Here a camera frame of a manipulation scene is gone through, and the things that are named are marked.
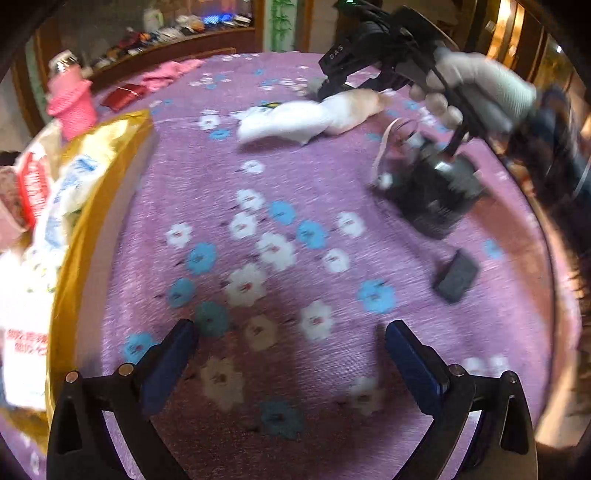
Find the white towel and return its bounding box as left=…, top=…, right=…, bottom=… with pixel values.
left=236, top=89, right=389, bottom=145

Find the plaid sleeved forearm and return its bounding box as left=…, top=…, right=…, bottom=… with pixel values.
left=508, top=85, right=590, bottom=208

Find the white gloved right hand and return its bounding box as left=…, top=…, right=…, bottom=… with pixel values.
left=409, top=49, right=538, bottom=134

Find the green white snack bag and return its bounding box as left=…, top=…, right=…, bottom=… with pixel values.
left=259, top=102, right=283, bottom=110

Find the small black block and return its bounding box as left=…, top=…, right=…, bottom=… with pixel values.
left=433, top=249, right=480, bottom=304

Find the black electric motor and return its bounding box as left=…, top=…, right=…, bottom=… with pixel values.
left=370, top=118, right=486, bottom=240

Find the purple floral tablecloth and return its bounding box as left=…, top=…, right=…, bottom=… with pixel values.
left=0, top=51, right=583, bottom=480

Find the gold storage box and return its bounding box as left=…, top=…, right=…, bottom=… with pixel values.
left=1, top=109, right=156, bottom=452

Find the pink cloth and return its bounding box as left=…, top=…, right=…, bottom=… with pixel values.
left=140, top=59, right=204, bottom=92

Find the red satin pouch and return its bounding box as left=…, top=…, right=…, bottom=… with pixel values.
left=101, top=83, right=148, bottom=112

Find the wooden sideboard cabinet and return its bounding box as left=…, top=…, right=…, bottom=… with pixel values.
left=87, top=25, right=257, bottom=86

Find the pink bottle knitted sleeve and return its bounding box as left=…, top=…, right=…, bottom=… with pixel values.
left=47, top=50, right=97, bottom=141

